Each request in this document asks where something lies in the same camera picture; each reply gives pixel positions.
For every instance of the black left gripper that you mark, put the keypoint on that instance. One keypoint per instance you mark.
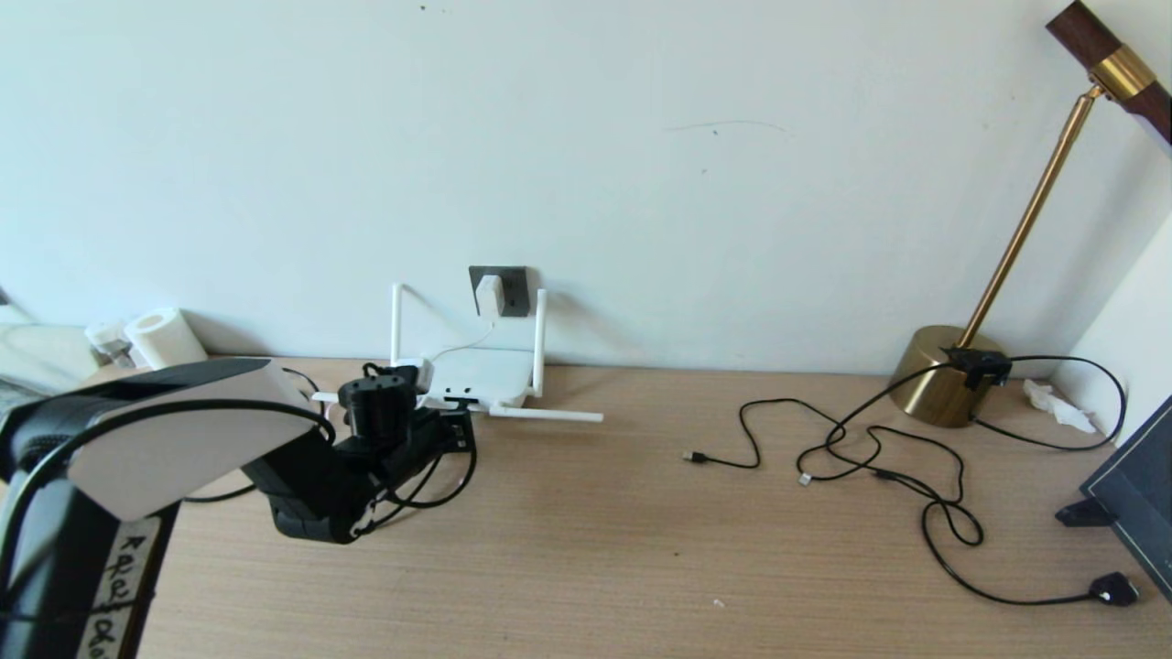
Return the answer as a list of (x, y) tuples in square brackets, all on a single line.
[(430, 439)]

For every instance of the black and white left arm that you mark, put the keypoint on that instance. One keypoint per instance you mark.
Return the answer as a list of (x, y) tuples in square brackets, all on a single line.
[(192, 439)]

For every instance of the white router with antennas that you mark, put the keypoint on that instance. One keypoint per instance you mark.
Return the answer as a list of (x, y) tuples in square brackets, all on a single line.
[(490, 373)]

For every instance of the white paper roll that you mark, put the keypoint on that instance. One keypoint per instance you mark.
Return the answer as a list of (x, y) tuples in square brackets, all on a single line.
[(167, 339)]

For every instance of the pale background furniture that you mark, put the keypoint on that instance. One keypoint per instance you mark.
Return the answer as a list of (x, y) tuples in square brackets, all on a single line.
[(41, 352)]

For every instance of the brass desk lamp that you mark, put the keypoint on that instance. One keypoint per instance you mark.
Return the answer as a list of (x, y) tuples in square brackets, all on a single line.
[(936, 384)]

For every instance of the crumpled white tissue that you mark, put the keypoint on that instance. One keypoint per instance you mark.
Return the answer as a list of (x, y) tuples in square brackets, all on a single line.
[(1059, 407)]

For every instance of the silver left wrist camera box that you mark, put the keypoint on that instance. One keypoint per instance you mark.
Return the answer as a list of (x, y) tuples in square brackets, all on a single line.
[(412, 375)]

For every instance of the grey wall power socket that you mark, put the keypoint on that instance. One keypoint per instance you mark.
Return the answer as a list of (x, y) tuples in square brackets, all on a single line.
[(517, 288)]

